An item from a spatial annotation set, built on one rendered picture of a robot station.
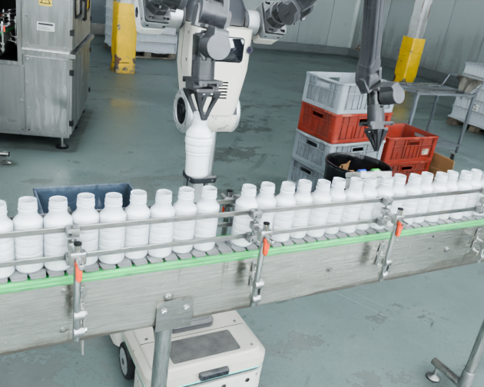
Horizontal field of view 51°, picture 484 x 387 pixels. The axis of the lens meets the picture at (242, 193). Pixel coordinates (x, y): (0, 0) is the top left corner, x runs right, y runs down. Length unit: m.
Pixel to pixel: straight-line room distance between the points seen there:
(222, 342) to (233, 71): 1.10
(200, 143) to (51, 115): 3.71
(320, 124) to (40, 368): 2.46
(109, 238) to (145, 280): 0.14
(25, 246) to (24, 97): 3.81
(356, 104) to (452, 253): 2.07
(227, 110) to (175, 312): 0.82
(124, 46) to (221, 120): 7.08
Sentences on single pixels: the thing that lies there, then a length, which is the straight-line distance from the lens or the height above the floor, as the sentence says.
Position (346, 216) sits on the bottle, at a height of 1.06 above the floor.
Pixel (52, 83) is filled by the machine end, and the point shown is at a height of 0.61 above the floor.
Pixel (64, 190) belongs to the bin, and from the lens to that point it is 1.77.
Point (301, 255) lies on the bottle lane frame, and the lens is 1.44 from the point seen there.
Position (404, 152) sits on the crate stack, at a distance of 4.47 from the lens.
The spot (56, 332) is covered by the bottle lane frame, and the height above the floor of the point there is 0.86.
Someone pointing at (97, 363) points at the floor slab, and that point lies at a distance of 2.48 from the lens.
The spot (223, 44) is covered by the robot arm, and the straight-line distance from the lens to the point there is 1.19.
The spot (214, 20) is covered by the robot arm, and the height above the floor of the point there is 1.55.
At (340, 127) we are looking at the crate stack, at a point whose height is 0.79.
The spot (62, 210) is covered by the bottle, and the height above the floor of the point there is 1.15.
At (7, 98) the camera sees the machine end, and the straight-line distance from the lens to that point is 4.96.
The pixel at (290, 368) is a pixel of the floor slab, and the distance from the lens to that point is 2.56.
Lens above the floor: 1.64
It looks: 22 degrees down
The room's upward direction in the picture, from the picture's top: 8 degrees clockwise
